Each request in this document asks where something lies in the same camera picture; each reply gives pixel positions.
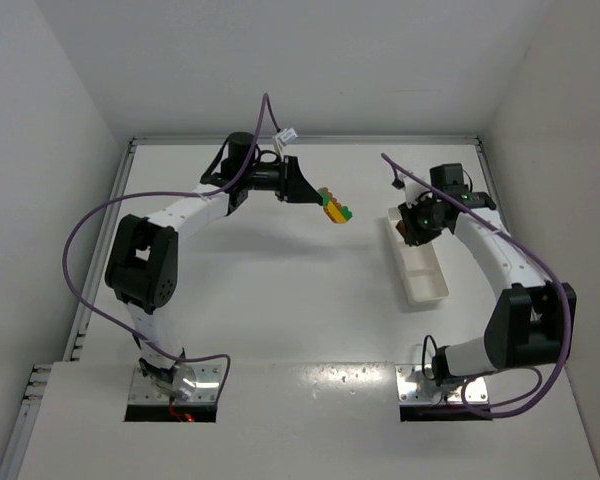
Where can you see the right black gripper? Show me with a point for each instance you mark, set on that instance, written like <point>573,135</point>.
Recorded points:
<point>408,227</point>

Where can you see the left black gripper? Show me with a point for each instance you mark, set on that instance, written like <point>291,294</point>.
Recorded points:
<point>286,179</point>

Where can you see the brown lego brick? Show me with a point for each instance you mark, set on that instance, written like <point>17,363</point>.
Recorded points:
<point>326,196</point>

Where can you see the yellow lego brick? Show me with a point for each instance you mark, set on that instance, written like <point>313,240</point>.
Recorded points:
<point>335,213</point>

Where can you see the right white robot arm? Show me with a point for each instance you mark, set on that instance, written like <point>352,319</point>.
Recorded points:
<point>532,321</point>

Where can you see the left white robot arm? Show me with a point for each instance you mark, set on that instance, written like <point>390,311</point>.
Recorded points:
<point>142,269</point>

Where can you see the white divided plastic tray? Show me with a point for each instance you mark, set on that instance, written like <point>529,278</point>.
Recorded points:
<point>420,272</point>

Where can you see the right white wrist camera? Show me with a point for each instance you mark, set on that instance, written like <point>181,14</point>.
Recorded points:
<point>413,191</point>

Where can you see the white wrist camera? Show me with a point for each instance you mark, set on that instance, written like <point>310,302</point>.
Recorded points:
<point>282,139</point>
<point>413,191</point>

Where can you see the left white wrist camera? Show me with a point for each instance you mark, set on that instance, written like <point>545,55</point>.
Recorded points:
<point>282,139</point>

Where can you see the aluminium frame rail right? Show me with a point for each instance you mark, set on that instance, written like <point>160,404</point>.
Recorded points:
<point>481,153</point>

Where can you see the aluminium frame rail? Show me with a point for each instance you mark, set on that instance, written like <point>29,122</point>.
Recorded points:
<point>40,373</point>
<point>481,153</point>

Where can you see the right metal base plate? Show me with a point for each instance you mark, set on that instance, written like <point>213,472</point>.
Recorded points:
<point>415,388</point>

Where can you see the metal base plate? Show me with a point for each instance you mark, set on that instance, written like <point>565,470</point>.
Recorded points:
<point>415,388</point>
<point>205,385</point>

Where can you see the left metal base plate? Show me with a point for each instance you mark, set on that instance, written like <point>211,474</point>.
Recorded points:
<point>205,385</point>

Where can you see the aluminium frame rail left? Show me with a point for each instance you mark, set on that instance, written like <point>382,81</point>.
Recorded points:
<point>40,373</point>

